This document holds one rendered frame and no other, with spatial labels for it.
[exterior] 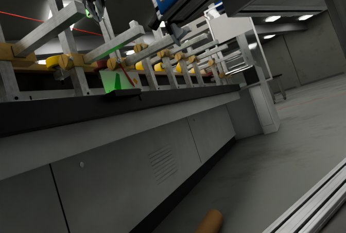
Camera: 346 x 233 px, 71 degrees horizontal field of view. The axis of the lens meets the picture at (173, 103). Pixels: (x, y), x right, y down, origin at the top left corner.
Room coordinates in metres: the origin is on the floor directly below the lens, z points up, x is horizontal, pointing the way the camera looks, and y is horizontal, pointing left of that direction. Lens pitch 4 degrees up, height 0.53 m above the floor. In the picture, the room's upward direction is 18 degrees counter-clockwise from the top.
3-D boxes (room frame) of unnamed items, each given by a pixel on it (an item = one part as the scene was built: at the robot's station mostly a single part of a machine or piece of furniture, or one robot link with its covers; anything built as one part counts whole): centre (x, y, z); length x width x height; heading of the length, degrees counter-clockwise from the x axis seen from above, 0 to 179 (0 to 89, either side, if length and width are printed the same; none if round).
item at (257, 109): (3.69, -0.52, 0.95); 1.65 x 0.70 x 1.90; 63
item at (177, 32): (0.97, -0.11, 0.85); 0.06 x 0.03 x 0.09; 63
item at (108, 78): (1.05, 0.18, 0.75); 0.26 x 0.01 x 0.10; 153
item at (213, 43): (1.78, -0.21, 0.95); 0.50 x 0.04 x 0.04; 63
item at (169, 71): (1.54, -0.04, 0.92); 0.03 x 0.03 x 0.48; 63
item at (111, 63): (1.11, 0.18, 0.84); 0.13 x 0.06 x 0.05; 153
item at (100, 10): (0.91, 0.16, 1.03); 0.06 x 0.03 x 0.09; 173
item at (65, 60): (0.89, 0.29, 0.84); 0.13 x 0.06 x 0.05; 153
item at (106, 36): (1.09, 0.18, 0.92); 0.03 x 0.03 x 0.48; 63
